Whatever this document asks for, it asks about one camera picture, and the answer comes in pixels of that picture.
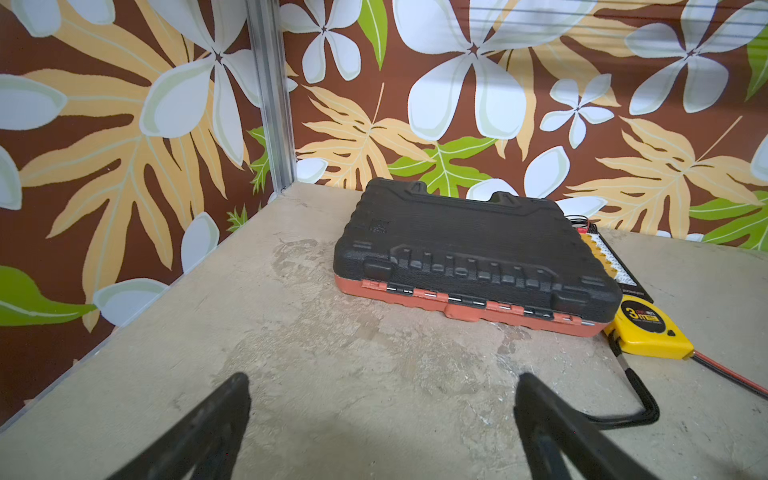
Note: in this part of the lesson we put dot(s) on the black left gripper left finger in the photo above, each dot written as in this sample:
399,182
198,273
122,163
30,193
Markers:
204,444

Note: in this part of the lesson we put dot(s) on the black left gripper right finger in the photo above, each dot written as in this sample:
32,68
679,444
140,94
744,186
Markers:
552,432

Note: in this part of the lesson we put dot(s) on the aluminium frame post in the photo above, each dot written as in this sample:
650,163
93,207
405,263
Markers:
267,44

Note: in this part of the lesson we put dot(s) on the yellow tape measure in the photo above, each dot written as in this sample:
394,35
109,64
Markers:
640,328

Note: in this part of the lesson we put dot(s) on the black and red tool case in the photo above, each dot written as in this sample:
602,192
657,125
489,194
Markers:
509,259

